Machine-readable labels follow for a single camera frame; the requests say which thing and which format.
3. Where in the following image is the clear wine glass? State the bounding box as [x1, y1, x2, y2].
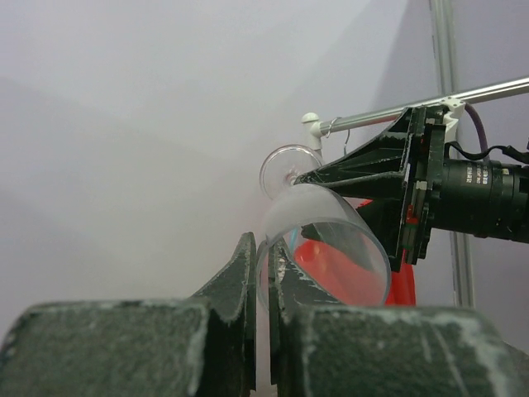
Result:
[256, 145, 391, 306]

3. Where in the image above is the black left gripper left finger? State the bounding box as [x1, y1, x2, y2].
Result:
[1, 232, 256, 396]

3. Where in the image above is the red cloth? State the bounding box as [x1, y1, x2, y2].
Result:
[287, 224, 417, 306]

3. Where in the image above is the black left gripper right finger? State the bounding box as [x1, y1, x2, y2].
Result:
[268, 242, 528, 396]

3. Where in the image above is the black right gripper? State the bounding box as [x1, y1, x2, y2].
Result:
[295, 105, 447, 273]

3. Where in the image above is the silver metal pole frame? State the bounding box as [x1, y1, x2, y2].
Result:
[300, 0, 529, 308]

